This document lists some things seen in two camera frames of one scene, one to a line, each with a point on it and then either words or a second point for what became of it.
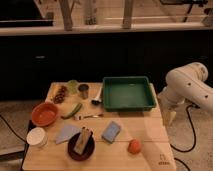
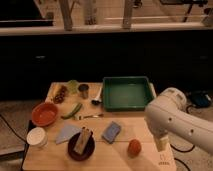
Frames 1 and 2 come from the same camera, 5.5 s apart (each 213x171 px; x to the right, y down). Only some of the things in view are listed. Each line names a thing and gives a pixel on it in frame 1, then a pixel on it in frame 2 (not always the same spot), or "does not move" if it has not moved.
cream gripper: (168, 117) to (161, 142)
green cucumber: (74, 111) does not move
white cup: (37, 137) does not move
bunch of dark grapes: (60, 94) does not move
